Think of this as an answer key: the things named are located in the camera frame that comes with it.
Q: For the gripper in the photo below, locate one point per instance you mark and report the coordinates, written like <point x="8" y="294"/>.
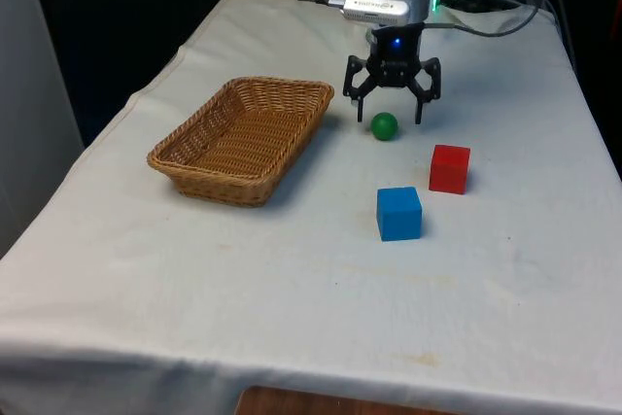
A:
<point x="396" y="58"/>

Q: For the green ball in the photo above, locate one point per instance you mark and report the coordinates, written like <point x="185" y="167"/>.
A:
<point x="384" y="126"/>

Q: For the blue cube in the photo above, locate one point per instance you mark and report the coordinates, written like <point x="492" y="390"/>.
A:
<point x="399" y="215"/>

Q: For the wicker basket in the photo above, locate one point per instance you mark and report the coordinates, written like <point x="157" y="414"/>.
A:
<point x="243" y="143"/>

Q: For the red cube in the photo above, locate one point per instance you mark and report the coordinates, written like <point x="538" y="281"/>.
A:
<point x="449" y="169"/>

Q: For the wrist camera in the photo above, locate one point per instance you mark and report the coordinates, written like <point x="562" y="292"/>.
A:
<point x="374" y="8"/>

